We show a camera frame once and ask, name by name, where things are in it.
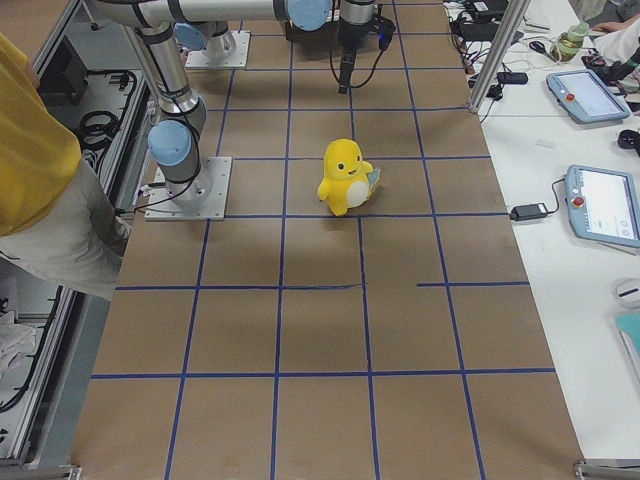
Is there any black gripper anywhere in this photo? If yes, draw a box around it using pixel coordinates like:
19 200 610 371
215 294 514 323
338 0 395 95

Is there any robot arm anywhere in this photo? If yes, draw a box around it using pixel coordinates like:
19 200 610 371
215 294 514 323
282 1 396 94
97 1 302 211

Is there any yellow dinosaur plush toy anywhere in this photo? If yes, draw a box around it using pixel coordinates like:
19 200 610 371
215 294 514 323
317 139 381 217

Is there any green water bottle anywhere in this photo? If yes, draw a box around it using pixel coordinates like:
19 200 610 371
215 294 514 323
549 22 590 63

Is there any black power adapter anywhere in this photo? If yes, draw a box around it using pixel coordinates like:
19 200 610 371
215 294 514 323
509 203 550 222

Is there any far blue teach pendant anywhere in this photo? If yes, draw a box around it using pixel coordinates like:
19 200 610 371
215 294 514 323
546 70 631 124

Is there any blue teach pendant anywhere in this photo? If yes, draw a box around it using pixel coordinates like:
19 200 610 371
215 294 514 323
564 165 639 255
546 70 631 124

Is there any near blue teach pendant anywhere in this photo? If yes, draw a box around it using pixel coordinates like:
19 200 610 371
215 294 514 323
564 165 639 255

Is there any person in yellow shirt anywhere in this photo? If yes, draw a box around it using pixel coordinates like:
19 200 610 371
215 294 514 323
1 38 130 301

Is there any white computer mouse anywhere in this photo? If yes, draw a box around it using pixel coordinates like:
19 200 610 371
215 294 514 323
613 278 640 309

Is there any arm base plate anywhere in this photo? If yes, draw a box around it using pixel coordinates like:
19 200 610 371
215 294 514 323
143 157 232 221
186 30 251 70

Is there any aluminium frame post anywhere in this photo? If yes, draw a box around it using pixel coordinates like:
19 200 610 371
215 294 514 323
468 0 530 113

